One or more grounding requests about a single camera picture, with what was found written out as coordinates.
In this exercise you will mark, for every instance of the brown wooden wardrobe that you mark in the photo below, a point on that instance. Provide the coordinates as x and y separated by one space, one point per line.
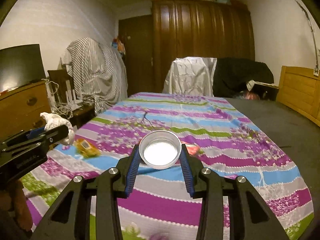
202 42

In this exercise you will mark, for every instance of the colourful hanging bags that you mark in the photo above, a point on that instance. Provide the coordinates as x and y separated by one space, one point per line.
118 46

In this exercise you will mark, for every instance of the thin metal pole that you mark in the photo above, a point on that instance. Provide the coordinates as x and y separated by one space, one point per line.
311 25

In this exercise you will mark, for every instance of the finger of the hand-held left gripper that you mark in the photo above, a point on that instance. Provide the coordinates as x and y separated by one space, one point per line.
35 132
57 133

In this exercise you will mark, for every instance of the dark wooden chair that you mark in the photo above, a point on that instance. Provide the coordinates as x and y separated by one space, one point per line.
56 77

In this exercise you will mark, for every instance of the person's left forearm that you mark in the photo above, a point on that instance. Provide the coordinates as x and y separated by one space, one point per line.
21 205

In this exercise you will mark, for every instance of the grey striped cloth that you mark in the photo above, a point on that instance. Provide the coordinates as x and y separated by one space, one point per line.
95 75

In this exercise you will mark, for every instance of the black cloth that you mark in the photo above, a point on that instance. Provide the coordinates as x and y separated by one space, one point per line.
240 75

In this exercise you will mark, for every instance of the pink carton box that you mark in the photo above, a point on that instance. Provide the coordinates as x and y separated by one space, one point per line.
192 149

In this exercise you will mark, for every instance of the paper towel ball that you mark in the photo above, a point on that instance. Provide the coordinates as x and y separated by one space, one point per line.
57 121

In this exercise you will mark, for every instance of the orange candy wrapper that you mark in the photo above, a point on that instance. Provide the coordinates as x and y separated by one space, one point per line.
86 148

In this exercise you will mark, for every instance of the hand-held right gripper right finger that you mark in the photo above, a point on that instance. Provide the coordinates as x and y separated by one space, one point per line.
188 175

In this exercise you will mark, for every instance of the dark bedside cabinet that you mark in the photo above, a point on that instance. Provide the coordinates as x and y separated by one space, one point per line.
265 90

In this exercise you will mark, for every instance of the grey mattress cover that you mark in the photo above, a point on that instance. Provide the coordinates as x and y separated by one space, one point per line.
280 120

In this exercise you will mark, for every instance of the white routers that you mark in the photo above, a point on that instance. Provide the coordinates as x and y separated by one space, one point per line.
72 97

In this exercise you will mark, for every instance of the wooden bed headboard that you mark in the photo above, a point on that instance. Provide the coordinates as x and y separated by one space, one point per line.
300 95

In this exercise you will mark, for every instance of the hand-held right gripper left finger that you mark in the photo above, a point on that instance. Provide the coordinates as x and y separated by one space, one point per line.
131 172

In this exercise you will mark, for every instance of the dark wooden door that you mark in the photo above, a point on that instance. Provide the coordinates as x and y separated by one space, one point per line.
136 55

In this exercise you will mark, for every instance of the striped floral bed sheet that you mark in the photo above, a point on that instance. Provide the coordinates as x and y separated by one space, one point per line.
175 120

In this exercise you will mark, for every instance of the white cloth cover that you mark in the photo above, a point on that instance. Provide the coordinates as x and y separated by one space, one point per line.
187 77

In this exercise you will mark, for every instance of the pink plastic bag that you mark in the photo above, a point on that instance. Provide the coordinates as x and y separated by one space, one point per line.
251 96

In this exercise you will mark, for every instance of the wooden drawer dresser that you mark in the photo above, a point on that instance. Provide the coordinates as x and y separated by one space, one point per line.
22 110

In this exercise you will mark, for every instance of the white plastic lid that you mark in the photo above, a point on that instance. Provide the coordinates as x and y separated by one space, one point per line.
160 152

